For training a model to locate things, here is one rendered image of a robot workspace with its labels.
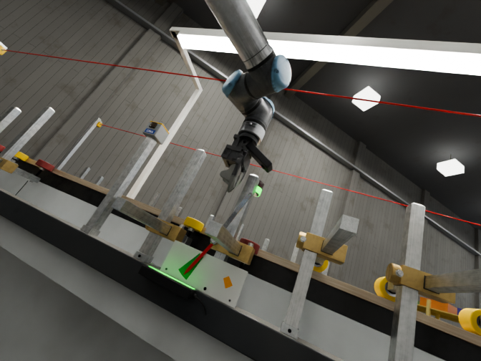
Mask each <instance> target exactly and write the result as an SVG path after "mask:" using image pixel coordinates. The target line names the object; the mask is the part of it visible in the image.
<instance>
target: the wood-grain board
mask: <svg viewBox="0 0 481 361"><path fill-rule="evenodd" d="M25 162H26V163H29V164H32V165H35V163H36V162H37V161H35V160H32V159H30V158H28V159H27V160H26V161H25ZM35 166H36V167H39V166H38V165H35ZM39 168H40V167H39ZM51 173H54V174H56V175H59V176H61V177H63V178H66V179H68V180H71V181H74V182H75V183H78V184H81V185H83V186H86V187H88V188H91V189H93V190H95V191H98V192H100V193H103V194H105V195H107V194H108V192H109V191H110V190H109V189H106V188H103V187H102V186H98V185H96V184H93V183H90V182H89V181H86V180H83V179H81V178H78V177H76V176H73V175H70V174H68V173H65V172H63V171H61V170H58V169H56V168H54V169H53V170H52V172H51ZM121 198H123V199H126V200H128V201H129V202H131V203H133V204H135V205H136V206H138V207H139V208H141V209H142V210H144V211H147V212H150V213H152V214H155V215H156V216H159V215H160V213H161V210H160V209H157V208H154V207H152V206H149V205H147V204H144V203H141V202H139V201H136V200H134V199H132V198H129V197H127V196H124V195H122V197H121ZM172 222H174V223H177V224H179V225H180V224H182V225H184V222H185V219H183V218H180V217H177V216H174V217H173V219H172ZM184 226H185V225H184ZM185 227H186V228H188V227H187V226H185ZM205 230H206V228H205V227H203V229H202V231H201V232H198V233H201V234H204V235H206V236H208V235H207V234H205ZM254 255H255V254H254ZM255 256H258V257H260V258H262V259H265V260H267V261H270V262H273V263H274V264H278V265H279V266H282V267H285V268H287V269H290V270H292V271H295V272H297V273H298V270H299V267H300V265H299V264H296V263H294V262H292V261H289V260H286V259H283V258H281V257H279V256H276V255H274V254H271V253H268V252H267V251H263V250H261V249H259V250H258V254H257V255H255ZM311 278H312V279H315V280H316V281H319V282H321V283H324V284H327V285H329V286H331V287H334V288H336V289H339V290H341V291H343V292H346V293H348V294H351V295H354V296H355V297H358V298H361V299H363V300H366V301H368V302H371V303H373V304H376V305H378V306H380V307H383V308H385V309H388V310H390V311H394V303H395V302H393V301H390V300H388V299H385V298H383V297H380V296H377V295H375V294H372V293H370V292H367V291H365V290H363V289H360V288H357V287H354V286H352V285H350V284H347V283H345V282H342V281H339V280H338V279H334V278H332V277H330V276H327V275H325V274H322V273H319V272H317V271H314V270H313V272H312V275H311ZM416 321H417V322H420V323H422V324H425V325H427V326H429V327H432V328H435V329H438V330H439V331H442V332H444V333H447V334H450V335H452V336H454V337H457V338H459V339H461V340H464V341H466V342H469V343H471V344H474V345H477V346H478V347H481V336H479V335H477V334H474V333H471V332H468V331H467V330H464V329H461V328H459V327H456V326H454V325H452V324H448V323H446V322H443V321H441V320H439V319H436V318H434V317H431V316H429V315H426V314H423V313H421V312H418V311H417V317H416Z"/></svg>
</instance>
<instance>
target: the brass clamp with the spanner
mask: <svg viewBox="0 0 481 361"><path fill-rule="evenodd" d="M238 243H239V244H240V245H241V246H242V247H241V249H240V252H239V255H238V256H237V255H235V254H232V253H230V252H229V251H227V250H226V249H224V248H223V247H222V246H221V245H220V244H217V245H213V246H212V247H211V249H213V250H215V251H219V252H220V253H223V254H225V255H227V256H229V257H231V258H233V259H236V260H238V261H241V262H243V263H244V264H247V265H250V264H251V261H252V258H253V255H254V253H255V249H254V248H253V247H252V246H249V245H246V244H243V243H241V242H239V241H238Z"/></svg>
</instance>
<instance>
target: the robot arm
mask: <svg viewBox="0 0 481 361"><path fill-rule="evenodd" d="M205 2H206V4H207V5H208V6H209V8H210V10H211V11H212V13H213V15H214V16H215V18H216V19H217V21H218V23H219V24H220V26H221V27H222V29H223V31H224V32H225V34H226V36H227V37H228V38H229V40H230V42H231V44H232V45H233V47H234V48H235V50H236V51H237V53H238V55H239V56H240V58H241V59H242V61H243V63H244V65H245V66H246V69H247V70H248V71H247V72H246V73H244V74H243V72H242V71H241V70H236V71H235V72H234V73H233V74H232V75H231V76H230V77H229V78H228V79H227V80H226V81H225V83H224V85H223V88H222V91H223V93H224V94H225V96H226V97H227V98H228V99H229V100H230V101H231V102H232V103H233V104H234V105H235V106H236V108H237V109H238V110H239V111H240V112H241V113H242V115H243V116H244V117H245V120H244V121H243V124H242V126H241V128H240V130H239V132H238V134H237V135H236V134H235V135H234V136H233V138H234V141H233V144H232V145H228V144H227V145H226V147H225V149H224V151H223V153H222V155H221V157H222V159H223V162H224V163H225V166H226V167H227V168H229V169H228V170H222V171H221V172H220V176H221V177H222V178H223V181H224V182H225V183H227V184H228V190H227V192H229V193H230V192H231V191H232V190H234V189H235V188H236V187H237V186H238V185H239V184H240V183H241V181H242V180H243V178H244V176H245V174H246V171H247V169H248V167H249V165H250V162H251V158H252V157H253V158H254V159H255V160H256V161H257V162H258V164H259V165H260V166H261V167H262V169H264V170H265V171H266V172H267V173H269V172H271V171H272V170H273V165H272V162H271V161H270V160H269V159H267V157H266V156H265V155H264V154H263V153H262V152H261V151H260V150H259V149H258V148H257V147H256V146H257V145H260V144H261V142H262V139H263V137H264V135H265V133H266V130H267V128H268V125H269V123H270V121H271V120H272V118H273V114H274V111H275V107H274V104H273V103H272V102H271V100H270V99H268V98H267V97H266V96H267V95H271V94H273V93H275V92H280V91H281V90H283V89H285V88H287V87H288V86H289V84H290V81H291V66H290V64H289V61H288V59H287V58H286V57H285V56H284V55H282V54H277V55H276V53H275V52H274V50H273V47H272V46H271V45H270V44H269V42H268V40H267V39H266V36H265V34H264V33H263V30H262V28H261V27H260V25H259V23H258V21H257V19H256V17H255V15H254V14H253V12H252V10H251V8H250V6H249V4H248V2H247V1H246V0H205ZM251 156H252V157H251Z"/></svg>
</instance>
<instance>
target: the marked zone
mask: <svg viewBox="0 0 481 361"><path fill-rule="evenodd" d="M199 255H200V254H198V255H197V256H195V257H194V258H193V259H191V260H190V261H189V262H188V263H186V264H185V265H184V266H182V267H181V268H179V269H178V270H179V272H180V273H181V274H182V276H183V277H184V278H185V279H186V280H187V278H188V277H189V276H190V275H191V273H192V272H193V270H194V269H195V268H196V266H197V265H198V264H199V263H200V261H201V260H202V258H203V257H202V258H201V259H200V260H199V262H198V263H197V264H196V265H195V266H194V267H193V268H192V269H191V270H190V271H189V272H188V273H186V274H184V273H185V271H186V269H187V268H188V267H189V266H190V265H191V264H192V263H193V262H194V261H195V260H196V259H197V258H198V257H199Z"/></svg>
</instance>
